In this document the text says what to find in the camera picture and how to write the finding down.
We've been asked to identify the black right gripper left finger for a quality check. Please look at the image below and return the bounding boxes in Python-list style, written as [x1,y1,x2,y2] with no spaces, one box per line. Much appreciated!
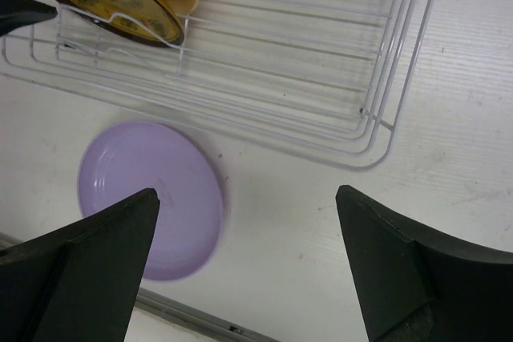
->
[1,188,160,341]

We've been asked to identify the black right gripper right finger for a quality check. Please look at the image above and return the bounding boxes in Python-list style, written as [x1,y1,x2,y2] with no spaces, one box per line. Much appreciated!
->
[336,185,512,341]

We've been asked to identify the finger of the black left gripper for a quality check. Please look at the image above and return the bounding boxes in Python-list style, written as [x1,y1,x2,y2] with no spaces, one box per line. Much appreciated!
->
[0,0,57,37]

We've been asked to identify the lavender plastic plate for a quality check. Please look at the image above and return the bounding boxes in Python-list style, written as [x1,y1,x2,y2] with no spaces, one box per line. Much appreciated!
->
[77,120,225,281]

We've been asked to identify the aluminium table frame rail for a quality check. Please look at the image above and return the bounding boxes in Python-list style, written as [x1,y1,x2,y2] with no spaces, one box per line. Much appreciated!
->
[0,231,281,342]

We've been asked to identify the white wire dish rack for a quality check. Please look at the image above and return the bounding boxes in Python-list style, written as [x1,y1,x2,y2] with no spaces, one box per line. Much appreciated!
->
[1,0,434,171]

